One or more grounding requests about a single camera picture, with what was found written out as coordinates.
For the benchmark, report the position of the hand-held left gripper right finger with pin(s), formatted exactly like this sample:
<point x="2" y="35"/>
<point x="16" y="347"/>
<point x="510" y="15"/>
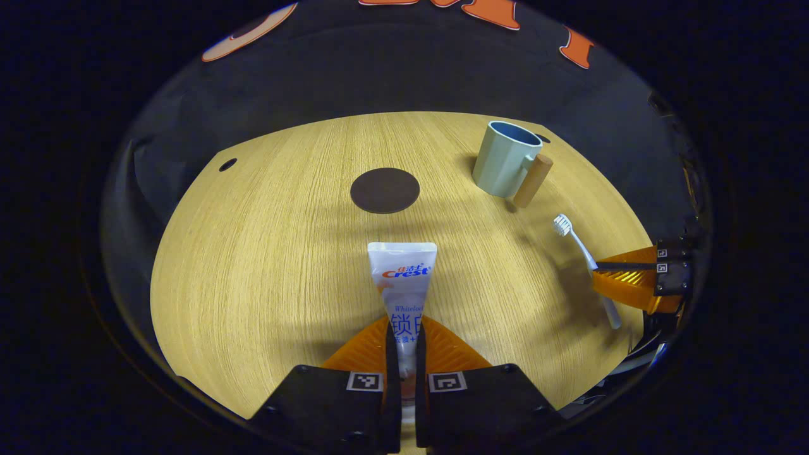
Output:
<point x="486" y="411"/>

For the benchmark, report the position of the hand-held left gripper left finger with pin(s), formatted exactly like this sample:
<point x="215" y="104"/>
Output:
<point x="328" y="411"/>

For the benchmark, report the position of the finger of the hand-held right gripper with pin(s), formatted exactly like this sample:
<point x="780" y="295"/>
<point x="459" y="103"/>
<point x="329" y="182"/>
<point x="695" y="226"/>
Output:
<point x="632" y="287"/>
<point x="638" y="258"/>

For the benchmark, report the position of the white toothbrush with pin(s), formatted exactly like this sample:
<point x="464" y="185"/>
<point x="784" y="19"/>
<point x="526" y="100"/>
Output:
<point x="578" y="243"/>

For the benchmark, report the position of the white toothpaste tube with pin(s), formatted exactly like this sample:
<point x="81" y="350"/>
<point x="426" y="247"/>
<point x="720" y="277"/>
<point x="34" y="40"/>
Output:
<point x="402" y="278"/>

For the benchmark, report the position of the dark brown round coaster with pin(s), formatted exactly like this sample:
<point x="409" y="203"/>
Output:
<point x="385" y="190"/>

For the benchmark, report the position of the black backdrop cloth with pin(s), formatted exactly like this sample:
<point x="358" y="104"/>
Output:
<point x="379" y="69"/>

